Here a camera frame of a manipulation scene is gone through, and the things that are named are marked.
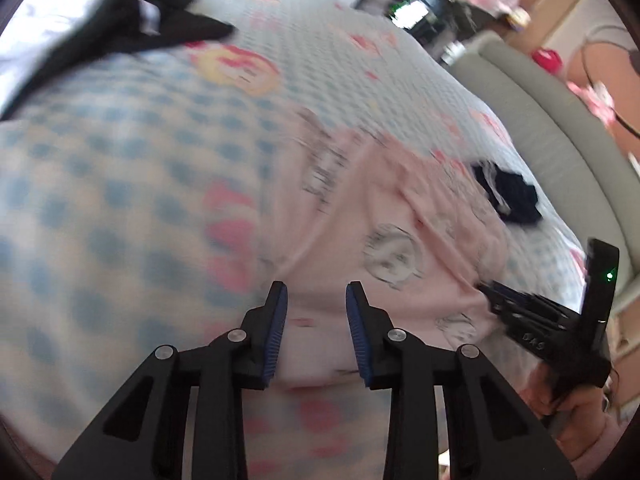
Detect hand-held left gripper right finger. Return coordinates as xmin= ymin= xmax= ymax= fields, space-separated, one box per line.
xmin=345 ymin=281 xmax=578 ymax=480

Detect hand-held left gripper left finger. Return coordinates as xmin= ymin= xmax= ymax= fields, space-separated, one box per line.
xmin=50 ymin=281 xmax=289 ymax=480

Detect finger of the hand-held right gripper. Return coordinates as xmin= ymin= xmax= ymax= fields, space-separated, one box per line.
xmin=487 ymin=281 xmax=585 ymax=322
xmin=477 ymin=285 xmax=557 ymax=358

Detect pink printed pants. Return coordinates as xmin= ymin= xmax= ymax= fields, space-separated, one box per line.
xmin=259 ymin=110 xmax=512 ymax=392

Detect person's right forearm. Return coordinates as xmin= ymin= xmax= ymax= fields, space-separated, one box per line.
xmin=547 ymin=402 xmax=632 ymax=470

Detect person's right hand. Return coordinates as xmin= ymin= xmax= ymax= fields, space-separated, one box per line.
xmin=532 ymin=360 xmax=608 ymax=418

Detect dark navy cloth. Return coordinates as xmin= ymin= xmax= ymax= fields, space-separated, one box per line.
xmin=470 ymin=160 xmax=544 ymax=227

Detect pink floral object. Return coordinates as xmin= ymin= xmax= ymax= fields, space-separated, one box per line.
xmin=569 ymin=81 xmax=620 ymax=125

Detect blue checkered blanket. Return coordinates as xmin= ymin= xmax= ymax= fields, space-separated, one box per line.
xmin=0 ymin=0 xmax=592 ymax=480

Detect red round object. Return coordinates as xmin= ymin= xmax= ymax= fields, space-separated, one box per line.
xmin=531 ymin=47 xmax=564 ymax=75

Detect lit screen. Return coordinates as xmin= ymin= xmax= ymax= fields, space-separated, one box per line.
xmin=390 ymin=0 xmax=442 ymax=31

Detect black garment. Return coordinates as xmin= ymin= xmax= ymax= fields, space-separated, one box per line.
xmin=0 ymin=0 xmax=236 ymax=122

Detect white garment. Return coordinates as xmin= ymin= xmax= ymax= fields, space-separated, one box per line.
xmin=0 ymin=0 xmax=163 ymax=111

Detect grey padded bed frame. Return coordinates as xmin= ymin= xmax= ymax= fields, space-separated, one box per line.
xmin=450 ymin=35 xmax=640 ymax=322

